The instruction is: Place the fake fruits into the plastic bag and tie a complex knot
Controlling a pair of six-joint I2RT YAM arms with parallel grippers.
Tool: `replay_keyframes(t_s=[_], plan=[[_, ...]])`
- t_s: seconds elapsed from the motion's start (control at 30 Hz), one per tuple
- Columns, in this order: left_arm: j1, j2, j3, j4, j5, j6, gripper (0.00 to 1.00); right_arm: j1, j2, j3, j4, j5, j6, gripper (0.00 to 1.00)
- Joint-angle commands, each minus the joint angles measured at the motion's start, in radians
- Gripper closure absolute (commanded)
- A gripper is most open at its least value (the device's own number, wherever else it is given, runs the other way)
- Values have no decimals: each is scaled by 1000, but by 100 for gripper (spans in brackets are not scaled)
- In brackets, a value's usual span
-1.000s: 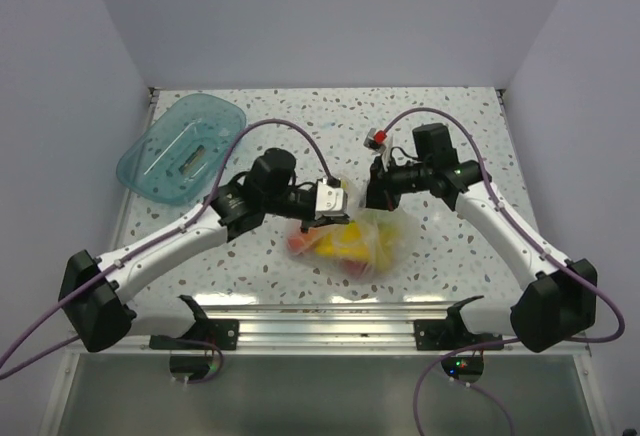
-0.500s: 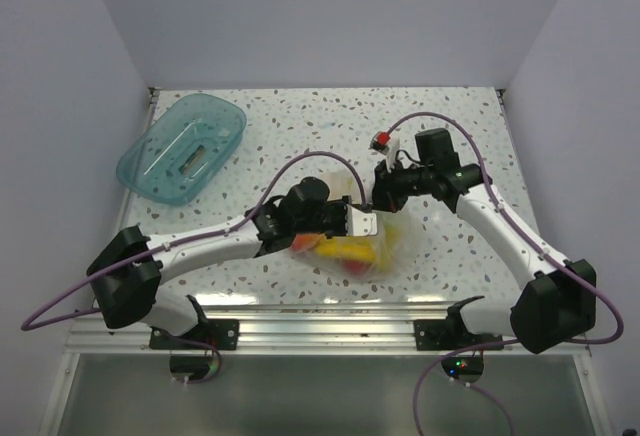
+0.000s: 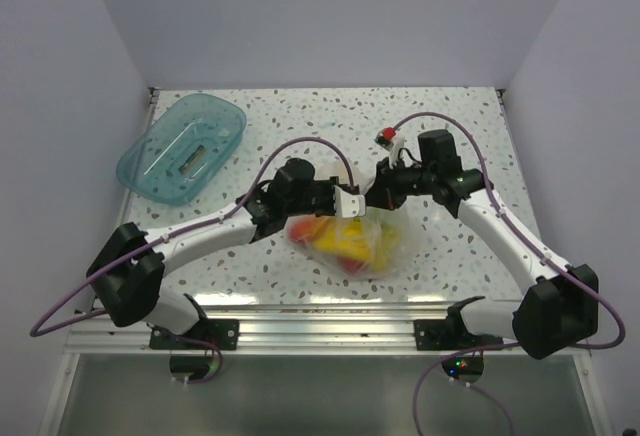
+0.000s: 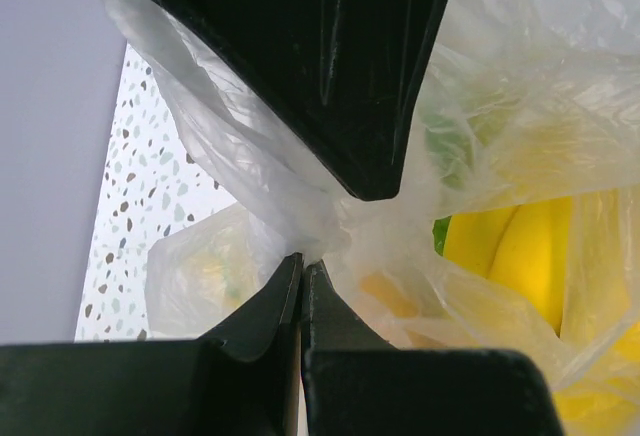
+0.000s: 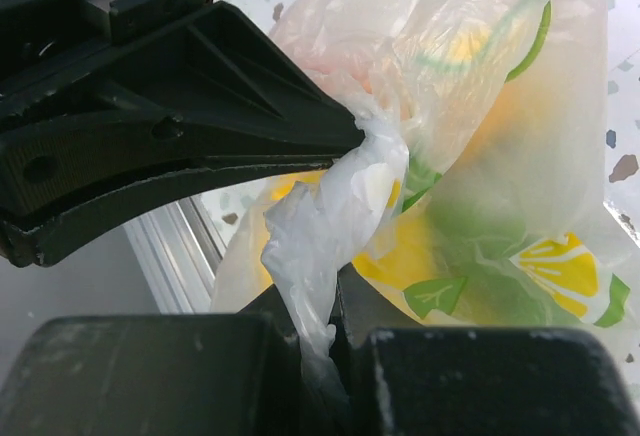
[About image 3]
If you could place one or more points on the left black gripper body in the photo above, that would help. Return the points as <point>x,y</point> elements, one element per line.
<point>318,200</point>

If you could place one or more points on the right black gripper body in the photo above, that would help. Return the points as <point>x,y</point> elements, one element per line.
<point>402,182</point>

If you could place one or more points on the red orange fake mango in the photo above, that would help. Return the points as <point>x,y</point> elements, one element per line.
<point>307,229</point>

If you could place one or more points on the yellow fake banana bunch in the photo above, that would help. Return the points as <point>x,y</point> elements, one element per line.
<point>358,246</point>

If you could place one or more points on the clear plastic bag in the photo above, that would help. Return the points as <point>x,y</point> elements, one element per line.
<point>399,220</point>

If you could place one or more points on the blue plastic fruit tray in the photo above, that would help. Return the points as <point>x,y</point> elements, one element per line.
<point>180,153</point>

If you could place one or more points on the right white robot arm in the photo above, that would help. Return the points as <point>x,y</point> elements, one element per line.
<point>558,307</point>

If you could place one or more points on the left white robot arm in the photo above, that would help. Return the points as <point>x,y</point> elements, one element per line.
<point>129,271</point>

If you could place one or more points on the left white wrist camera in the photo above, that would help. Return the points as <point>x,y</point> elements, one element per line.
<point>348,205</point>

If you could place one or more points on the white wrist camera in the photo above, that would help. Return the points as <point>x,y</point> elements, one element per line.
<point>348,205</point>
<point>393,142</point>

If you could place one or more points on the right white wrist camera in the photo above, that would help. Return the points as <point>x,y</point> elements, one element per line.
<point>393,142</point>

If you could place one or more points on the aluminium mounting rail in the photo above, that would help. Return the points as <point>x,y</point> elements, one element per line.
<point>369,329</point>

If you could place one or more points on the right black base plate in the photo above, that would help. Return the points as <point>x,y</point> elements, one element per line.
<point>435,335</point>

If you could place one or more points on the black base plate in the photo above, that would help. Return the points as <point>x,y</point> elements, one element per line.
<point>221,333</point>
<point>435,335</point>

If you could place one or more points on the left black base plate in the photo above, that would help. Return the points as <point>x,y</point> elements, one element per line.
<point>221,333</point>

